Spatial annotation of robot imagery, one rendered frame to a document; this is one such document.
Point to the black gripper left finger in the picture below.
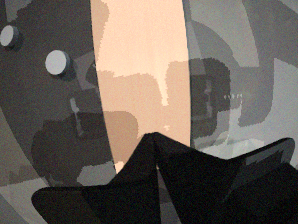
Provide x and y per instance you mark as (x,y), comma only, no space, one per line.
(130,198)

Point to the pale peach strip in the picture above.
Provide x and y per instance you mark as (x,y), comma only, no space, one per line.
(142,70)

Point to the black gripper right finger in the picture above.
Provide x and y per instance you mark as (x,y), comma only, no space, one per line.
(200,184)

